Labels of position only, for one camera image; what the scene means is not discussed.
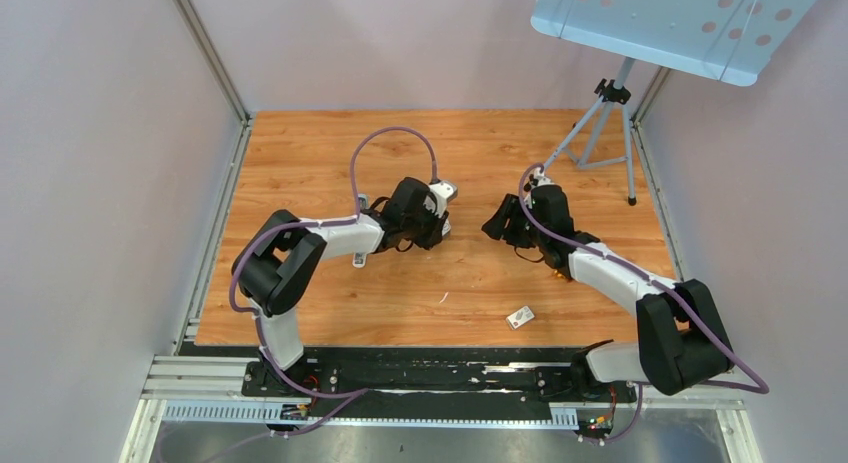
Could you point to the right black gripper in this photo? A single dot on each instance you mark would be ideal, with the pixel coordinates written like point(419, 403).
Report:
point(496, 226)

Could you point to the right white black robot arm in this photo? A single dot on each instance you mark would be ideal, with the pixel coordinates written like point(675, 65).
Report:
point(681, 340)

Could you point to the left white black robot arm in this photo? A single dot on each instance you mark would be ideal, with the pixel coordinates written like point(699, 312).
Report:
point(275, 269)

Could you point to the small white staple box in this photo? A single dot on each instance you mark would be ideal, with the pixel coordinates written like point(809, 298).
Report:
point(520, 317)

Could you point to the grey tripod stand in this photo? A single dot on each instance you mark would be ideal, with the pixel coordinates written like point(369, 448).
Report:
point(610, 94)

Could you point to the light blue perforated tray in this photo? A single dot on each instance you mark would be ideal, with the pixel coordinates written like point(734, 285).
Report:
point(730, 41)

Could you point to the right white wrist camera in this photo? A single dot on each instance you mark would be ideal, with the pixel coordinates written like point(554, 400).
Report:
point(540, 180)

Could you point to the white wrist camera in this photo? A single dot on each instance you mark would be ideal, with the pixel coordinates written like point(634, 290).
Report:
point(540, 180)
point(443, 193)

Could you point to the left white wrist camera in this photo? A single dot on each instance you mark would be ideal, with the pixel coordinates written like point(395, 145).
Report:
point(443, 193)

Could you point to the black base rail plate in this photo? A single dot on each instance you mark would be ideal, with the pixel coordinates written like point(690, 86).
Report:
point(430, 387)

